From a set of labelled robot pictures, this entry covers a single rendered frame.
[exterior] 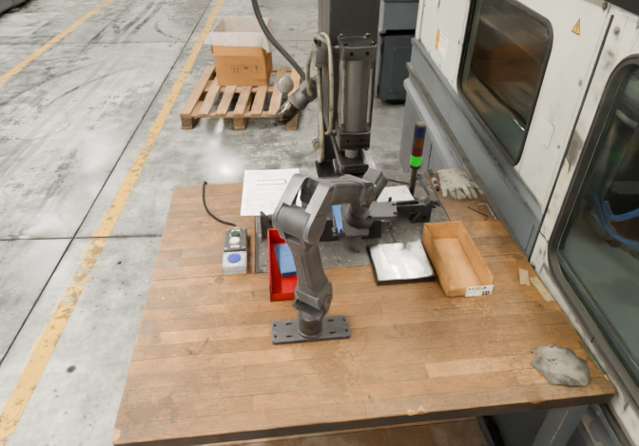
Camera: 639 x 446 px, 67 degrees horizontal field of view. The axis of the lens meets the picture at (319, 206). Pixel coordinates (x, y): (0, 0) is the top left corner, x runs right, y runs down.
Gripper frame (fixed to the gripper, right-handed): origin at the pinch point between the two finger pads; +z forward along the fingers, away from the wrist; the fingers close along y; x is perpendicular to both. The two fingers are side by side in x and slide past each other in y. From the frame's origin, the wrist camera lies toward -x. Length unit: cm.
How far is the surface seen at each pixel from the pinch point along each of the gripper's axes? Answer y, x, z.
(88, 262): 45, 125, 147
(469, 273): -15.1, -33.6, 1.6
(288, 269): -8.8, 18.6, 6.3
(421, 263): -10.9, -20.3, 2.7
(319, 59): 39.7, 7.6, -27.4
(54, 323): 6, 131, 124
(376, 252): -5.3, -8.2, 6.3
